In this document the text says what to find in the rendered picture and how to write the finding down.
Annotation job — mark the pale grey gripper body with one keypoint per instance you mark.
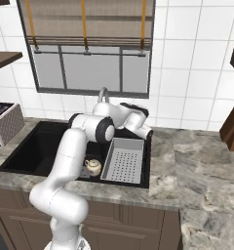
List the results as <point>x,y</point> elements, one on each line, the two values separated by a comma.
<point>84,173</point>

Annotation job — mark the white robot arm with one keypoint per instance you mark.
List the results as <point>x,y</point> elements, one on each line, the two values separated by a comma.
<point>70,156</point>

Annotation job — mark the cream teapot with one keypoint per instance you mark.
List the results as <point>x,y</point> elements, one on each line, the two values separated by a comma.
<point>93,167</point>

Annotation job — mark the black sink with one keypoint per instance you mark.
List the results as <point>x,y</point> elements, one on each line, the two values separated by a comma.
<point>37,149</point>

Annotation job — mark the grey perforated drainer basket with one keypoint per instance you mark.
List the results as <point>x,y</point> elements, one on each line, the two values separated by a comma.
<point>125,161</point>

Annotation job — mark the brown cupboard door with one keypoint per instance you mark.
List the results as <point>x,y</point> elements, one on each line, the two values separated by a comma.
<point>138,231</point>
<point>21,224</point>

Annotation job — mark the grey tap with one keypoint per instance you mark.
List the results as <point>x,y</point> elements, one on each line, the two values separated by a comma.
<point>103,92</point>

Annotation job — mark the grey patterned toaster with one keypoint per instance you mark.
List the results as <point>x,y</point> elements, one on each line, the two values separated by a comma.
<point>8,125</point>

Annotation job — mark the grey framed window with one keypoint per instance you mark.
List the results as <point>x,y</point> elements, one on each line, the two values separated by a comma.
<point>89,70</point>

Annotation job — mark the brown knife block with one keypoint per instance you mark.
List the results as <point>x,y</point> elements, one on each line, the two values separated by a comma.
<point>232,130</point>

